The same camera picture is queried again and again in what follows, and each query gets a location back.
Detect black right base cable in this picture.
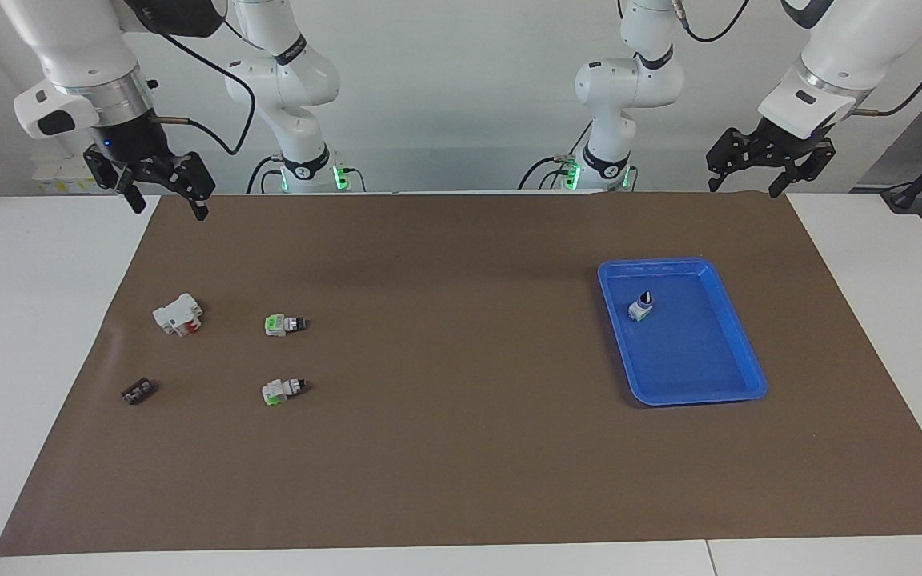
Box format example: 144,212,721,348
247,155,283,194

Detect brown table mat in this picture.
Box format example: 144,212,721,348
0,192,922,557

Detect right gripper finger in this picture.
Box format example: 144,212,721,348
83,144,147,214
158,152,216,222

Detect black left base cable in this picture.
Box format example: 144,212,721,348
519,120,595,191

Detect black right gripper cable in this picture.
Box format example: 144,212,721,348
141,16,257,157

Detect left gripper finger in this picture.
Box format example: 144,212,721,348
707,126,766,193
769,141,836,198

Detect white yellow boxes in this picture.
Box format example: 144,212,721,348
33,156,98,194

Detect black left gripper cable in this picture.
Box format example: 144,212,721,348
671,0,922,118

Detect white circuit breaker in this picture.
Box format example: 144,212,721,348
152,293,204,338

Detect blue plastic tray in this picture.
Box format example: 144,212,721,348
597,257,768,408

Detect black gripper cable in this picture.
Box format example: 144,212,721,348
671,0,922,118
141,16,257,157

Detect green white connector lower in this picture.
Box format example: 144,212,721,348
261,378,309,407

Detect black base cable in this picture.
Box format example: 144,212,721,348
247,155,283,194
519,120,595,191

